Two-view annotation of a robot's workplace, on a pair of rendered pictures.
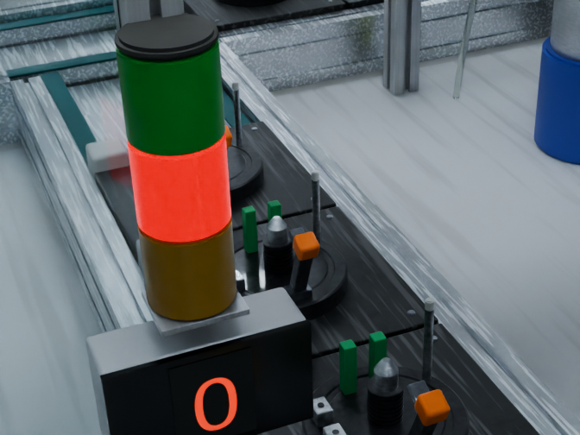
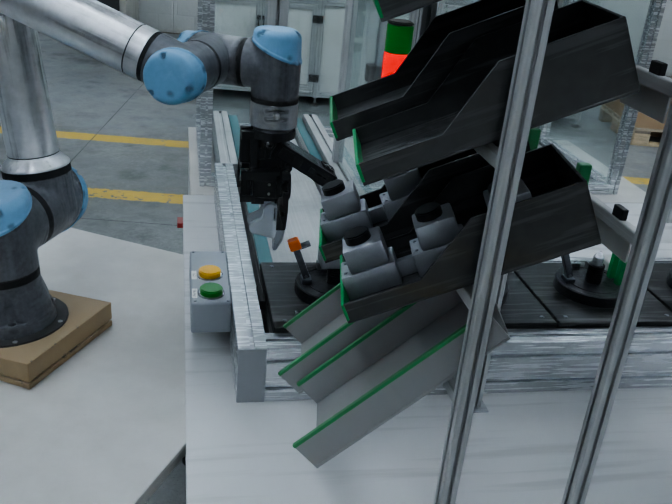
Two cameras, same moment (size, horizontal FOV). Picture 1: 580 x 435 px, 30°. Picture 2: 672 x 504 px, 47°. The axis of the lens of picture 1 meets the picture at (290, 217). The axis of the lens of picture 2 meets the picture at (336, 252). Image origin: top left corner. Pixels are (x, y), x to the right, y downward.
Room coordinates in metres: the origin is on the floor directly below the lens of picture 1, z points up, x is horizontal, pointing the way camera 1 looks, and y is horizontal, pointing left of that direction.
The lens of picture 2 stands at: (0.62, -1.37, 1.61)
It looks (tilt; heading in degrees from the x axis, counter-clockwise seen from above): 25 degrees down; 98
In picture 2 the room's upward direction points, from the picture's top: 6 degrees clockwise
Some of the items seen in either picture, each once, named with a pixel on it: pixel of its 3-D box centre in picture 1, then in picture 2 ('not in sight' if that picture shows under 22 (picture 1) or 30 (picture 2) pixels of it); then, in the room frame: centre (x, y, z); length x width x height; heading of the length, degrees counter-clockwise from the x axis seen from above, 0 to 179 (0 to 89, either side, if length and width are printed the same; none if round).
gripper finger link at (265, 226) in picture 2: not in sight; (266, 227); (0.33, -0.22, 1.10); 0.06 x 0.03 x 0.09; 21
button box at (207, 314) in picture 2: not in sight; (209, 289); (0.22, -0.16, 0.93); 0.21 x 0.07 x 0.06; 111
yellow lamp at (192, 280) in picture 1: (188, 257); not in sight; (0.49, 0.06, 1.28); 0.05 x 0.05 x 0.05
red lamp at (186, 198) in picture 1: (180, 177); (396, 66); (0.49, 0.06, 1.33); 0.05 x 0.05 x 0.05
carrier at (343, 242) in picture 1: (277, 249); (595, 270); (0.92, 0.01, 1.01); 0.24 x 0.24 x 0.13; 21
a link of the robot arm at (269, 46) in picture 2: not in sight; (274, 65); (0.33, -0.21, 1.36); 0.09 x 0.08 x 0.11; 178
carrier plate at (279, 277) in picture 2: not in sight; (333, 296); (0.45, -0.16, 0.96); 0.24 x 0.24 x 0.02; 21
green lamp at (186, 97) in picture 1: (172, 89); (399, 38); (0.49, 0.06, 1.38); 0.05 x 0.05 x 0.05
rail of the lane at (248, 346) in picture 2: not in sight; (236, 253); (0.21, 0.04, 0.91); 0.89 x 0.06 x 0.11; 111
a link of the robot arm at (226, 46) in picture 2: not in sight; (210, 59); (0.23, -0.22, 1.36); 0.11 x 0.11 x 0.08; 88
